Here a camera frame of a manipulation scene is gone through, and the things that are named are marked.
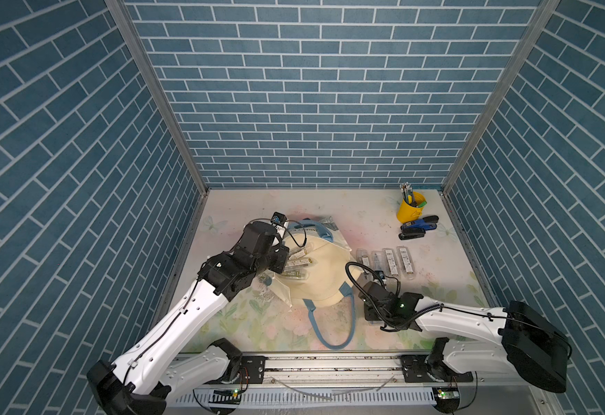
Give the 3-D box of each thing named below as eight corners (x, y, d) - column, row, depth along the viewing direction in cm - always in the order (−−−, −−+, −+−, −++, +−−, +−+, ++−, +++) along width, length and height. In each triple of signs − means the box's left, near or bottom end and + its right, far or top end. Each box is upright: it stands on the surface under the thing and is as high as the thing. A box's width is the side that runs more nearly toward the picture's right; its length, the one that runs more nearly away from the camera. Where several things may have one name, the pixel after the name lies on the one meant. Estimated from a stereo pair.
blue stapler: (407, 236, 108) (411, 228, 103) (402, 229, 110) (406, 221, 106) (435, 228, 111) (440, 220, 106) (430, 221, 113) (435, 213, 109)
